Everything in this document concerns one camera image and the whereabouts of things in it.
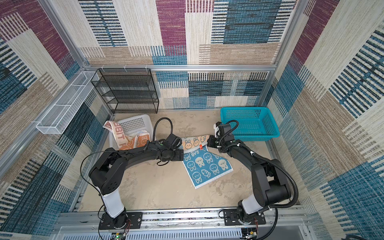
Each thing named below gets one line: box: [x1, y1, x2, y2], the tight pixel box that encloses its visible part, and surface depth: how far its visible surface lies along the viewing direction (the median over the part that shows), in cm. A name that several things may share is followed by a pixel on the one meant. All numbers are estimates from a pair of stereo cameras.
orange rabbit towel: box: [102, 120, 151, 151], surface depth 99 cm
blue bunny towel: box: [182, 145, 234, 189], surface depth 92 cm
